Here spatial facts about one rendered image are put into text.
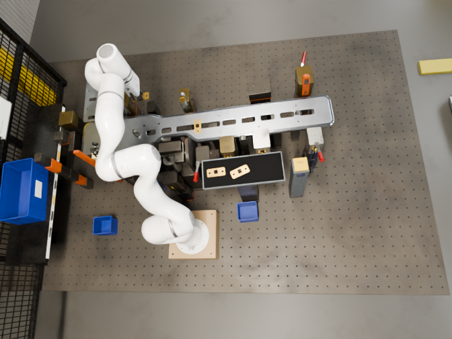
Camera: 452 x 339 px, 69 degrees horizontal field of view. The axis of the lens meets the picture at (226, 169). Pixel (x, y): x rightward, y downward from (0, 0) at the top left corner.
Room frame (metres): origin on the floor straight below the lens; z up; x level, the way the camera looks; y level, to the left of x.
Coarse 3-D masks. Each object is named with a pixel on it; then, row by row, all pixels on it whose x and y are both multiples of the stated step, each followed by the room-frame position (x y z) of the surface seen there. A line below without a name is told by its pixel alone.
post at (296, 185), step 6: (294, 174) 0.39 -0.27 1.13; (300, 174) 0.38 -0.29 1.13; (306, 174) 0.37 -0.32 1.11; (294, 180) 0.39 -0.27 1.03; (300, 180) 0.38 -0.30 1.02; (306, 180) 0.37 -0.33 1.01; (288, 186) 0.45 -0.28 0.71; (294, 186) 0.39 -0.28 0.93; (300, 186) 0.38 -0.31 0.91; (294, 192) 0.39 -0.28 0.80; (300, 192) 0.38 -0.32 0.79
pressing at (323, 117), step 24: (312, 96) 0.77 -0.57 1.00; (144, 120) 1.06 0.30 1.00; (168, 120) 1.00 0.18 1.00; (192, 120) 0.94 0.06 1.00; (216, 120) 0.88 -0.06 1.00; (240, 120) 0.82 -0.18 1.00; (264, 120) 0.76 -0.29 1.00; (288, 120) 0.70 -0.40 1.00; (312, 120) 0.64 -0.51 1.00; (120, 144) 0.99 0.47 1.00
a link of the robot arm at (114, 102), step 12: (108, 96) 0.77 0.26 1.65; (96, 108) 0.74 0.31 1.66; (108, 108) 0.71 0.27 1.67; (120, 108) 0.72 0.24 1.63; (96, 120) 0.68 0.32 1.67; (108, 120) 0.66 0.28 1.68; (120, 120) 0.67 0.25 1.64; (108, 132) 0.63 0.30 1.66; (120, 132) 0.63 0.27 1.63; (108, 144) 0.61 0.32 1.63; (108, 156) 0.59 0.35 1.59; (96, 168) 0.58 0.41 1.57; (108, 168) 0.56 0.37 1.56; (108, 180) 0.54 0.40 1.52
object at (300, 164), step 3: (294, 159) 0.44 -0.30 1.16; (297, 159) 0.44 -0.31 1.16; (300, 159) 0.43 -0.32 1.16; (303, 159) 0.43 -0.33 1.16; (306, 159) 0.42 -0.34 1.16; (294, 162) 0.43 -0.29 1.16; (297, 162) 0.43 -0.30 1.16; (300, 162) 0.42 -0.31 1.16; (303, 162) 0.41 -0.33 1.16; (306, 162) 0.41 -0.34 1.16; (294, 165) 0.42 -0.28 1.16; (297, 165) 0.41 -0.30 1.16; (300, 165) 0.41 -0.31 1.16; (303, 165) 0.40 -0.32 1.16; (306, 165) 0.40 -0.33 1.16; (294, 168) 0.41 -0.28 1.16; (297, 168) 0.40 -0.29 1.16; (300, 168) 0.40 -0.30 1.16; (303, 168) 0.39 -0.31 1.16; (306, 168) 0.38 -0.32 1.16; (297, 171) 0.39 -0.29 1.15; (300, 171) 0.39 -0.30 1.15
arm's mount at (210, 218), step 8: (200, 216) 0.48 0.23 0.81; (208, 216) 0.46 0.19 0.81; (216, 216) 0.44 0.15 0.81; (208, 224) 0.42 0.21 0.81; (216, 224) 0.40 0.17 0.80; (216, 232) 0.37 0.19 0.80; (216, 240) 0.33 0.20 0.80; (176, 248) 0.37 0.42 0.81; (208, 248) 0.30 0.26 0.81; (216, 248) 0.29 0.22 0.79; (176, 256) 0.33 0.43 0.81; (184, 256) 0.32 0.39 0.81; (192, 256) 0.30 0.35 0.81; (200, 256) 0.28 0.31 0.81; (208, 256) 0.26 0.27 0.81; (216, 256) 0.25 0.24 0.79
